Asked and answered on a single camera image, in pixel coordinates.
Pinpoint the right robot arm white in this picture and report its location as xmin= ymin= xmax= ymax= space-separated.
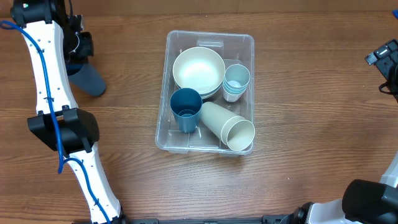
xmin=280 ymin=39 xmax=397 ymax=224

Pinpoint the grey small cup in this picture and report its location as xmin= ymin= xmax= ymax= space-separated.
xmin=224 ymin=64 xmax=251 ymax=90

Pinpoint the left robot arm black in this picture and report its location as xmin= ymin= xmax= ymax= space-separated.
xmin=1 ymin=0 xmax=127 ymax=223

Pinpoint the cream tall cup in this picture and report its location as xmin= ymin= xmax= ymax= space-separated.
xmin=221 ymin=116 xmax=255 ymax=151
xmin=200 ymin=101 xmax=246 ymax=145

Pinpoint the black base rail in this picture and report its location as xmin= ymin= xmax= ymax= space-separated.
xmin=126 ymin=212 xmax=306 ymax=224

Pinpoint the clear plastic storage container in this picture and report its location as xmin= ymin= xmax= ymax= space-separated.
xmin=155 ymin=30 xmax=254 ymax=156

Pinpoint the cream tall cup front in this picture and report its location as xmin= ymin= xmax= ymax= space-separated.
xmin=200 ymin=101 xmax=246 ymax=145

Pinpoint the pink small cup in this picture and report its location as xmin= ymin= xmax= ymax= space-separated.
xmin=223 ymin=90 xmax=242 ymax=102

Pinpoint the cream bowl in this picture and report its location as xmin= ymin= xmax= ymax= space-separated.
xmin=200 ymin=85 xmax=221 ymax=100
xmin=172 ymin=47 xmax=225 ymax=93

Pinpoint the dark blue tall cup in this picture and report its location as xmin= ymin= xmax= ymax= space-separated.
xmin=170 ymin=88 xmax=203 ymax=133
xmin=66 ymin=63 xmax=106 ymax=97

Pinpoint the light blue small cup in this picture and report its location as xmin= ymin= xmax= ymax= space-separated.
xmin=223 ymin=80 xmax=247 ymax=94

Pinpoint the mint green small cup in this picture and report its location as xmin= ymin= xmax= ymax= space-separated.
xmin=223 ymin=85 xmax=247 ymax=95

